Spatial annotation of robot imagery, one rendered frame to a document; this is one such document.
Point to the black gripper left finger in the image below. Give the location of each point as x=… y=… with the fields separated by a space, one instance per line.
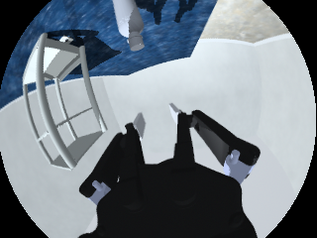
x=109 y=168

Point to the grey bottle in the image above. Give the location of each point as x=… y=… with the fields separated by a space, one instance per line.
x=130 y=22

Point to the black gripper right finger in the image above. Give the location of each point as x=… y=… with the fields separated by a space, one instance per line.
x=238 y=157

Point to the white open shelving unit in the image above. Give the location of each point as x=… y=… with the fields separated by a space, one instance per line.
x=51 y=59

